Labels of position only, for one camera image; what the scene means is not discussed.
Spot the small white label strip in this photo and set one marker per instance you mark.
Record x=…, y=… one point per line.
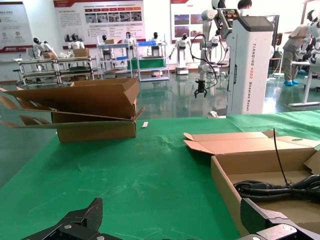
x=145, y=124

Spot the white standing fan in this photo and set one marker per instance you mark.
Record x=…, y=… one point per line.
x=278, y=53

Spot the wall poster with photos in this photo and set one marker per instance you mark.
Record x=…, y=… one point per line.
x=185, y=20

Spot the person in beige clothes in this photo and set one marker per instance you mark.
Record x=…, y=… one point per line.
x=291, y=50

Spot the small cardboard box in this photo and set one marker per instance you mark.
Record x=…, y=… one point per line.
x=81, y=52

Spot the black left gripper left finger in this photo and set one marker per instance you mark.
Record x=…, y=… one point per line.
x=82, y=222

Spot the green panel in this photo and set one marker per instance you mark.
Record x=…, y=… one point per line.
x=147, y=63

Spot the white blue shelf rack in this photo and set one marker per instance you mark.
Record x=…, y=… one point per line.
x=115, y=46

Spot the large brown cardboard box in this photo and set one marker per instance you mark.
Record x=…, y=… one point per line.
x=100, y=132

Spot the large white humanoid robot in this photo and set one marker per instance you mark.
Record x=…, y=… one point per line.
x=314, y=27

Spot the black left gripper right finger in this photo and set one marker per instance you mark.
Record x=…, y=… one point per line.
x=275, y=230

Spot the white desk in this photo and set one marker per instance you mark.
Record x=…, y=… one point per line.
x=300, y=104

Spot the grey pipe storage rack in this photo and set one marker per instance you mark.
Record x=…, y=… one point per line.
x=57, y=72

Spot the grey wall poster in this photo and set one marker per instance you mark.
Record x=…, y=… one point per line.
x=12, y=25

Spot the green table cloth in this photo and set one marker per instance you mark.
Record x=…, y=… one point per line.
x=137, y=175

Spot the white Tianqing kiosk robot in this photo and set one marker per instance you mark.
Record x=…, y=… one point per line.
x=250, y=62

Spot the person in white shirt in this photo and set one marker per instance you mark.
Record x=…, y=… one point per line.
x=243, y=4

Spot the open cardboard box with divider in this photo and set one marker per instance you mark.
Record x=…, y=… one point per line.
x=250, y=150

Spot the flattened brown cardboard box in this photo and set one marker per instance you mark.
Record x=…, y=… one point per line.
x=87, y=97

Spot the wide red-trimmed wall poster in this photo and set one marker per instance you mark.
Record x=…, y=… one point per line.
x=100, y=22

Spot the silver metal table clip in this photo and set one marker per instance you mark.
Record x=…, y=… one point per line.
x=213, y=114

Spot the humanoid robot on wheeled base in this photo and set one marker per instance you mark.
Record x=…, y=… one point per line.
x=183, y=52

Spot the grey robot arm with claw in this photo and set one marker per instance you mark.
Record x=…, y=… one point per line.
x=206, y=37

